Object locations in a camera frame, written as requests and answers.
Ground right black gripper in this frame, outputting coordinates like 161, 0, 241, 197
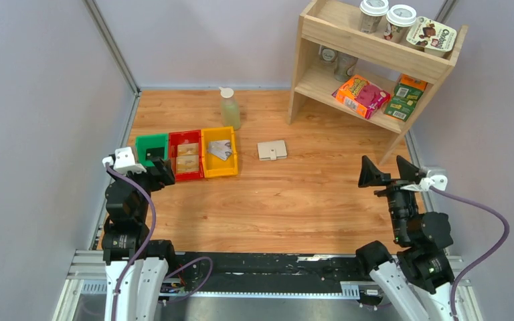
355, 155, 420, 242

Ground beige card holder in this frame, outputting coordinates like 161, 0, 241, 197
257, 140, 288, 161

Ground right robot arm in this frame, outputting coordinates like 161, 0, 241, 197
355, 155, 456, 320

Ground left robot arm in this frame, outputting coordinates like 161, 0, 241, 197
101, 154, 178, 320

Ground black cards in green bin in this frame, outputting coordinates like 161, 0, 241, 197
145, 146, 165, 160

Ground gold cards in red bin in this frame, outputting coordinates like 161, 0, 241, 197
175, 142, 199, 174

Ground silver cards in yellow bin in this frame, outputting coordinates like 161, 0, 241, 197
207, 140, 233, 161

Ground red plastic bin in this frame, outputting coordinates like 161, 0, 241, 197
169, 130, 204, 182

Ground green plastic bin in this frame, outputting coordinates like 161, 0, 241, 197
135, 133, 169, 167

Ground yellow plastic bin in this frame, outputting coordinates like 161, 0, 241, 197
201, 126, 239, 179

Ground orange pink snack box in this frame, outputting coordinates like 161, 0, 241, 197
333, 75, 391, 120

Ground green orange juice box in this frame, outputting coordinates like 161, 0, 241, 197
383, 74, 428, 122

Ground green soap bottle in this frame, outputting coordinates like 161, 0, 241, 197
219, 87, 241, 130

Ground wooden shelf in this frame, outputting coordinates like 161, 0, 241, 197
287, 1, 468, 165

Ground right glass jar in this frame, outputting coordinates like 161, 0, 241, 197
334, 52, 358, 82

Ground glass jar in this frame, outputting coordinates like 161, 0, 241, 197
319, 45, 339, 66
334, 52, 358, 82

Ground left glass jar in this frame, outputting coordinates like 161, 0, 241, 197
319, 45, 339, 66

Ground Chobani yogurt cup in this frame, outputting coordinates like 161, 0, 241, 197
406, 16, 457, 58

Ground right paper coffee cup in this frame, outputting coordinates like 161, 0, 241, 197
383, 4, 417, 43

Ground paper coffee cup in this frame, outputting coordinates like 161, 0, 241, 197
383, 4, 417, 43
359, 0, 389, 34

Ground left paper coffee cup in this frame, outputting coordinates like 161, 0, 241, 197
359, 0, 389, 34

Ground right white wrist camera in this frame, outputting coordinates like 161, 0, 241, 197
401, 167, 448, 192

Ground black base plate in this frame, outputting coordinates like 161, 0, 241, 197
171, 251, 377, 294

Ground aluminium frame rail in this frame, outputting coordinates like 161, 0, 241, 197
53, 250, 484, 321

